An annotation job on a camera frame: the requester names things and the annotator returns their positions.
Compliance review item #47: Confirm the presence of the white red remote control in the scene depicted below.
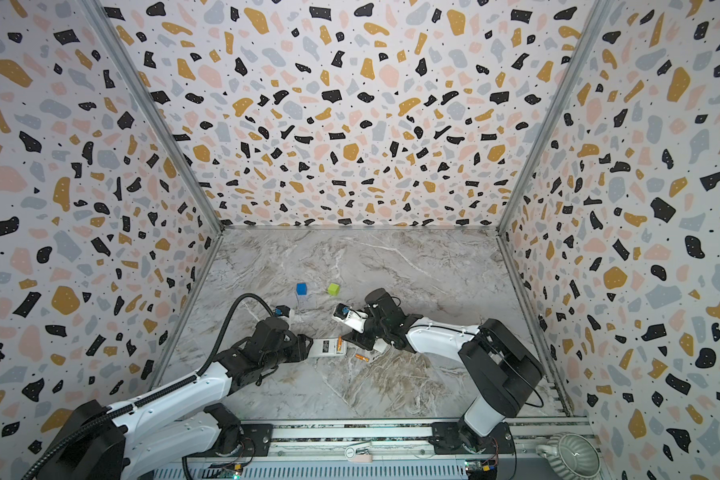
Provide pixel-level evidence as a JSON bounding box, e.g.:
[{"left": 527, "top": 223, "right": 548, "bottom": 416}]
[{"left": 309, "top": 337, "right": 347, "bottom": 358}]

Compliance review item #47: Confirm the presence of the white battery cover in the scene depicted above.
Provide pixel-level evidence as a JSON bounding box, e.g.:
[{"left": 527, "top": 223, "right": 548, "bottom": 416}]
[{"left": 373, "top": 339, "right": 388, "bottom": 354}]

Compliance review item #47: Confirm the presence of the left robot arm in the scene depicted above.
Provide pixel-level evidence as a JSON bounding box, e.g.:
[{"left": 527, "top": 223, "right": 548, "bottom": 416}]
[{"left": 24, "top": 317, "right": 314, "bottom": 479}]

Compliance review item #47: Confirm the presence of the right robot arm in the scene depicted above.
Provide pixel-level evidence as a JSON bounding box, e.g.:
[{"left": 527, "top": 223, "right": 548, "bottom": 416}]
[{"left": 334, "top": 288, "right": 543, "bottom": 453}]

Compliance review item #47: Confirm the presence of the white ribbed fan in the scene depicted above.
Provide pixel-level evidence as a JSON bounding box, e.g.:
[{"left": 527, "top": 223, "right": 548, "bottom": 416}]
[{"left": 536, "top": 433, "right": 601, "bottom": 479}]

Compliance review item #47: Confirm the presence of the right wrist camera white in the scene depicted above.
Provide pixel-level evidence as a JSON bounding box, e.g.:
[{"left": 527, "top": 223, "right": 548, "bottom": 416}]
[{"left": 332, "top": 303, "right": 368, "bottom": 333}]

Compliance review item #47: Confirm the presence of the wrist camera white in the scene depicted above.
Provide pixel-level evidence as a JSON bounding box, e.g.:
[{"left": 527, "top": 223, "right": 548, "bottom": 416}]
[
  {"left": 332, "top": 303, "right": 368, "bottom": 333},
  {"left": 274, "top": 305, "right": 291, "bottom": 318}
]

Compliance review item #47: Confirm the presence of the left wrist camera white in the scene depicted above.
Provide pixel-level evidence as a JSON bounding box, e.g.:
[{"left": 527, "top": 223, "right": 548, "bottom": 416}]
[{"left": 274, "top": 305, "right": 291, "bottom": 318}]

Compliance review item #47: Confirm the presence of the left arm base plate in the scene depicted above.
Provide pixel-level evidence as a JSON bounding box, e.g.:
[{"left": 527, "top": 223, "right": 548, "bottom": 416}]
[{"left": 191, "top": 423, "right": 274, "bottom": 461}]

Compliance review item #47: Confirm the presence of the aluminium mounting rail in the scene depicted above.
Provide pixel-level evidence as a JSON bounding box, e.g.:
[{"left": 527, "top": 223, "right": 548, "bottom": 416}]
[{"left": 92, "top": 416, "right": 595, "bottom": 480}]

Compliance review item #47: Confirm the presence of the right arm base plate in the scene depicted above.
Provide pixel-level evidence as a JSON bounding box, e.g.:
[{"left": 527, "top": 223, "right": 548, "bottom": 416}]
[{"left": 428, "top": 421, "right": 514, "bottom": 455}]

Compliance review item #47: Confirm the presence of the black corrugated cable conduit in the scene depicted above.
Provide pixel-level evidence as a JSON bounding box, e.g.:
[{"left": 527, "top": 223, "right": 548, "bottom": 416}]
[{"left": 20, "top": 292, "right": 277, "bottom": 480}]

